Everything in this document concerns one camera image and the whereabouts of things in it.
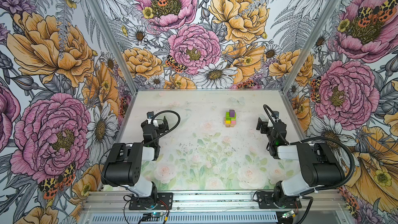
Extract large green block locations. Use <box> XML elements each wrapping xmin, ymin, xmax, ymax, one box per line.
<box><xmin>226</xmin><ymin>112</ymin><xmax>236</xmax><ymax>121</ymax></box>

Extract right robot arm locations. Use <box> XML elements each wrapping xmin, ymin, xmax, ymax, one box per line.
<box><xmin>256</xmin><ymin>118</ymin><xmax>345</xmax><ymax>208</ymax></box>

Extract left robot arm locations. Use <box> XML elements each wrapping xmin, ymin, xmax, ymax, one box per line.
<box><xmin>101</xmin><ymin>118</ymin><xmax>169</xmax><ymax>210</ymax></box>

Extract green circuit board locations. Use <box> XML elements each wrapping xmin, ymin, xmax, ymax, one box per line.
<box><xmin>142</xmin><ymin>212</ymin><xmax>170</xmax><ymax>221</ymax></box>

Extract small right circuit board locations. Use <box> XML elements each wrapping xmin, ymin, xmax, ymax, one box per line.
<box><xmin>281</xmin><ymin>210</ymin><xmax>296</xmax><ymax>218</ymax></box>

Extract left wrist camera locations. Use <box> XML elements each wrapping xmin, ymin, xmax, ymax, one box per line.
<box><xmin>145</xmin><ymin>112</ymin><xmax>159</xmax><ymax>127</ymax></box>

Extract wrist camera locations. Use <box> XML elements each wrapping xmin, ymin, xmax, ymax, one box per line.
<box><xmin>145</xmin><ymin>112</ymin><xmax>159</xmax><ymax>127</ymax></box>
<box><xmin>271</xmin><ymin>111</ymin><xmax>279</xmax><ymax>122</ymax></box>

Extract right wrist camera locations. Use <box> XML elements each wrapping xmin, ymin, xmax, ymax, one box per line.
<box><xmin>271</xmin><ymin>111</ymin><xmax>279</xmax><ymax>122</ymax></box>

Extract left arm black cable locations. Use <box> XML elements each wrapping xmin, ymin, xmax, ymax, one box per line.
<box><xmin>98</xmin><ymin>110</ymin><xmax>181</xmax><ymax>187</ymax></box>

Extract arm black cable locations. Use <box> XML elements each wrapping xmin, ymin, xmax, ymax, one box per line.
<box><xmin>263</xmin><ymin>104</ymin><xmax>356</xmax><ymax>224</ymax></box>
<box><xmin>98</xmin><ymin>110</ymin><xmax>181</xmax><ymax>187</ymax></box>

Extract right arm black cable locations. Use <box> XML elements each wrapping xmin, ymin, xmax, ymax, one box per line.
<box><xmin>263</xmin><ymin>104</ymin><xmax>356</xmax><ymax>224</ymax></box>

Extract right aluminium corner post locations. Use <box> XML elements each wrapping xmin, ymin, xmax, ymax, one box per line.
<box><xmin>282</xmin><ymin>0</ymin><xmax>341</xmax><ymax>94</ymax></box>

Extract aluminium corner post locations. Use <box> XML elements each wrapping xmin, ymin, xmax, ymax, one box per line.
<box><xmin>282</xmin><ymin>0</ymin><xmax>341</xmax><ymax>94</ymax></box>
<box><xmin>87</xmin><ymin>0</ymin><xmax>138</xmax><ymax>96</ymax></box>

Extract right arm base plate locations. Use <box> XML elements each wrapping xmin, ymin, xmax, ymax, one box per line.
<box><xmin>252</xmin><ymin>191</ymin><xmax>302</xmax><ymax>209</ymax></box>

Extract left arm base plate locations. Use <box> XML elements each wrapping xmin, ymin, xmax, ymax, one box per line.
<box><xmin>128</xmin><ymin>192</ymin><xmax>174</xmax><ymax>211</ymax></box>

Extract aluminium front rail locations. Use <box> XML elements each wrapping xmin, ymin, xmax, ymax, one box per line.
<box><xmin>82</xmin><ymin>190</ymin><xmax>346</xmax><ymax>214</ymax></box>

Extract left aluminium corner post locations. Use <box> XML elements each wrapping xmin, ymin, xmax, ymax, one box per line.
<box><xmin>87</xmin><ymin>0</ymin><xmax>138</xmax><ymax>96</ymax></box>

